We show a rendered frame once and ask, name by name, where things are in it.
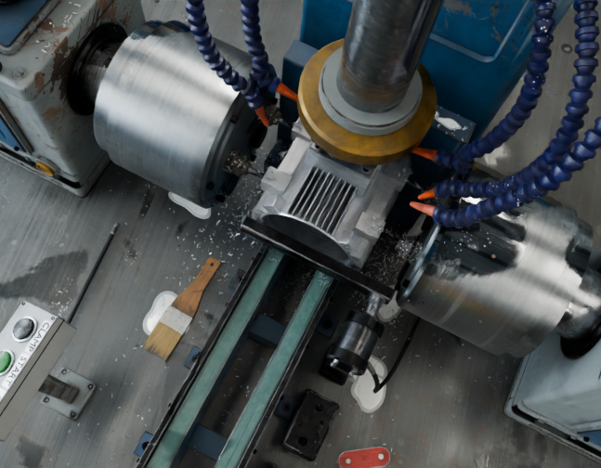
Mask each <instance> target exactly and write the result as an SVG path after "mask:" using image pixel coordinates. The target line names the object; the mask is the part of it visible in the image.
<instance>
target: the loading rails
mask: <svg viewBox="0 0 601 468"><path fill-rule="evenodd" d="M268 248H269V250H268ZM272 249H274V248H272V247H270V246H268V245H266V244H265V243H262V245H261V247H260V249H259V250H258V252H257V254H256V256H255V257H253V258H252V260H251V261H252V263H251V265H250V266H249V268H248V269H247V271H246V272H245V271H243V270H241V269H238V270H237V272H236V273H235V275H234V277H233V278H232V280H231V282H230V284H229V289H230V290H231V291H233V292H234V294H233V296H232V297H231V299H230V301H229V303H226V305H225V307H226V309H225V310H224V312H223V314H222V316H221V318H220V319H219V321H218V322H217V324H216V326H215V328H214V330H213V331H212V333H211V335H210V337H209V338H208V340H207V342H206V344H205V345H204V347H203V349H201V348H199V347H198V346H196V345H195V346H193V347H192V349H191V351H190V353H189V355H188V357H187V359H186V360H185V362H184V364H183V366H184V367H185V368H186V369H188V370H190V372H189V374H188V376H187V378H186V379H185V381H184V383H183V384H182V386H181V387H180V389H179V391H178V393H177V394H176V397H175V399H174V400H173V402H172V404H171V403H170V404H169V405H168V408H169V409H168V411H167V412H166V413H165V415H164V417H163V420H162V421H161V423H160V425H159V427H158V428H157V430H156V432H155V434H154V435H153V434H151V433H150V432H148V431H145V432H144V434H143V435H142V437H141V438H140V440H139V441H138V443H137V446H136V447H135V449H134V451H133V453H134V454H135V455H137V456H138V457H140V458H138V459H137V466H136V468H177V467H178V465H179V463H180V461H181V459H182V457H183V455H184V454H185V452H186V450H187V448H188V447H190V448H191V449H194V450H196V451H198V452H200V453H201V454H202V455H204V456H206V457H208V458H209V459H211V460H213V461H215V462H216V465H215V467H214V468H246V466H247V464H248V462H249V460H250V459H251V457H252V455H253V454H254V455H255V454H256V452H257V449H255V448H256V446H257V444H258V442H259V440H260V438H261V436H262V435H263V433H264V431H265V429H266V427H267V425H268V422H269V420H270V418H271V416H272V414H273V415H275V416H276V417H278V418H280V419H282V420H284V421H286V422H288V423H289V422H290V421H291V420H292V418H293V416H294V414H295V412H296V410H297V408H298V406H299V403H300V401H299V400H297V399H296V398H294V397H292V396H289V395H287V394H285V393H283V392H284V390H285V388H286V386H287V384H288V383H289V381H290V379H291V377H292V375H293V373H294V370H295V368H296V366H297V364H298V362H299V360H300V358H301V357H302V355H303V353H304V351H305V349H309V347H310V345H308V342H309V340H310V339H311V337H312V335H313V333H316V334H317V335H318V336H320V337H322V338H324V339H326V340H328V341H330V340H331V339H332V337H333V334H334V332H335V330H336V328H337V326H338V324H339V322H340V320H339V319H338V318H335V317H333V316H331V315H329V314H327V313H325V312H324V311H325V309H326V307H327V305H328V304H329V302H330V301H331V302H332V301H333V297H332V296H333V293H334V291H335V289H336V287H337V285H338V283H339V280H337V279H334V278H332V277H330V276H328V275H326V274H323V275H324V276H323V275H322V278H321V277H320V276H321V272H320V271H318V270H317V271H316V273H315V275H314V277H313V279H312V281H311V282H310V284H309V285H308V287H307V290H306V292H305V294H304V296H303V298H302V300H301V302H300V304H299V306H298V307H297V309H296V310H295V312H294V315H293V317H292V319H291V321H290V323H289V325H288V326H286V325H284V324H282V323H280V322H278V321H277V320H275V319H273V318H270V317H268V316H266V315H264V314H262V313H261V312H262V310H263V308H264V306H265V305H266V303H267V301H268V298H269V297H270V295H271V294H272V292H273V290H274V288H275V286H276V284H277V283H278V281H279V279H280V277H281V274H282V273H283V271H284V269H285V268H286V266H287V264H288V263H289V261H290V259H291V256H289V255H287V254H285V253H282V252H280V253H277V254H276V252H277V251H278V250H277V251H276V252H275V251H273V250H272ZM271 250H272V251H271ZM274 250H276V249H274ZM278 252H279V251H278ZM273 257H274V259H277V260H276V261H275V260H273V261H271V260H272V259H273ZM280 257H281V258H282V260H281V258H280ZM269 258H271V260H270V259H269ZM279 261H280V262H279ZM326 277H327V278H328V279H326ZM324 278H325V279H324ZM319 280H321V281H322V282H323V283H322V282H321V281H319ZM326 280H327V281H326ZM325 281H326V282H325ZM327 282H329V283H328V284H327ZM324 283H326V284H325V285H323V284H324ZM330 283H331V284H330ZM329 284H330V286H329ZM320 285H321V286H320ZM322 285H323V286H322ZM328 286H329V287H328ZM327 287H328V288H327ZM248 336H249V337H251V338H253V339H255V340H257V341H258V342H260V343H262V344H263V345H266V346H268V347H270V348H272V349H274V350H275V351H274V353H273V355H272V357H271V359H270V361H269V363H268V365H267V367H266V369H265V370H264V372H263V374H262V376H261V378H260V380H259V382H258V384H257V386H256V388H255V390H254V392H253V393H252V395H251V397H250V399H249V401H248V403H247V405H246V407H245V409H244V411H243V413H242V415H241V417H240V419H239V420H238V422H237V424H236V426H235V428H234V430H233V432H232V434H231V435H230V437H229V438H226V437H224V436H222V435H221V434H219V433H217V432H215V431H213V430H212V429H210V428H208V427H206V426H204V425H202V424H201V423H202V421H203V418H204V416H205V414H206V412H207V411H208V410H209V408H210V406H211V404H212V402H213V401H214V399H215V397H216V394H217V392H218V391H219V389H220V387H221V385H222V383H223V382H224V381H225V379H226V377H227V375H228V373H229V370H230V369H231V367H232V365H233V363H234V361H235V359H236V358H237V356H238V355H239V353H240V351H241V349H242V347H243V345H244V343H245V341H246V339H247V337H248Z"/></svg>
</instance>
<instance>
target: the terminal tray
mask: <svg viewBox="0 0 601 468"><path fill-rule="evenodd" d="M329 155H331V154H330V153H328V152H327V151H325V150H324V149H322V148H321V147H319V148H316V144H315V143H314V142H312V141H310V143H309V144H308V146H307V150H306V154H305V159H304V164H303V166H304V170H307V171H309V170H310V168H311V166H313V170H312V172H316V170H317V168H319V174H321V173H322V171H323V170H324V175H325V176H327V175H328V173H330V178H333V176H335V180H336V181H338V180H339V178H341V182H340V183H342V184H343V185H344V183H345V181H346V186H347V187H348V188H349V186H350V184H351V185H352V187H351V190H353V191H354V190H355V189H356V188H357V191H356V193H357V194H358V195H359V196H360V197H361V198H363V196H364V197H366V196H367V194H368V192H369V189H370V188H371V186H372V183H373V182H374V179H375V178H376V177H377V175H378V172H379V170H380V169H381V167H382V164H378V165H377V167H376V168H374V169H372V170H368V171H367V172H365V171H364V170H365V168H364V167H363V166H362V164H357V165H356V166H355V165H354V164H356V163H351V162H349V163H348V164H347V162H346V161H343V160H341V159H338V158H336V157H334V156H333V155H331V158H330V157H329ZM350 164H351V166H353V167H352V168H351V167H350ZM359 166H360V167H359Z"/></svg>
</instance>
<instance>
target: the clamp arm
mask: <svg viewBox="0 0 601 468"><path fill-rule="evenodd" d="M241 232H242V233H244V234H246V235H248V236H250V237H252V238H254V239H256V240H258V241H261V242H263V243H265V244H266V245H268V246H270V247H272V248H274V249H276V250H278V251H280V252H282V253H284V254H287V255H289V256H291V257H292V258H294V259H296V260H298V261H300V262H302V263H304V264H306V265H308V266H310V267H313V268H315V269H317V270H318V271H320V272H322V273H324V274H326V275H328V276H330V277H332V278H334V279H336V280H339V281H341V282H342V283H344V284H345V285H347V286H349V287H351V288H353V289H355V290H357V291H359V292H361V293H364V294H366V295H368V296H370V297H371V298H370V297H369V299H374V297H375V295H376V296H377V297H376V299H375V300H376V301H377V302H379V303H380V301H381V298H382V299H383V300H382V302H381V305H382V304H385V305H388V304H389V303H390V301H391V300H392V298H393V296H394V294H395V292H396V290H395V289H393V288H391V287H389V286H387V285H385V284H384V283H382V282H380V281H378V280H376V279H373V278H371V277H369V276H367V275H365V274H363V273H361V272H359V271H357V270H356V269H354V266H353V265H351V264H349V263H347V264H346V265H345V264H343V263H341V262H339V261H337V260H335V259H333V258H331V257H330V256H328V255H326V254H324V253H321V252H319V251H317V250H315V249H313V248H311V247H309V246H307V245H305V244H304V243H302V242H300V241H298V240H295V239H293V238H291V237H289V236H287V235H285V234H283V233H281V232H279V231H278V230H276V229H274V228H272V227H269V226H267V225H265V224H264V220H262V219H260V218H257V219H256V220H255V219H253V218H252V217H250V216H248V215H247V216H246V217H245V218H244V219H243V221H242V223H241ZM371 295H372V296H371ZM378 296H379V297H378ZM369 299H368V300H369Z"/></svg>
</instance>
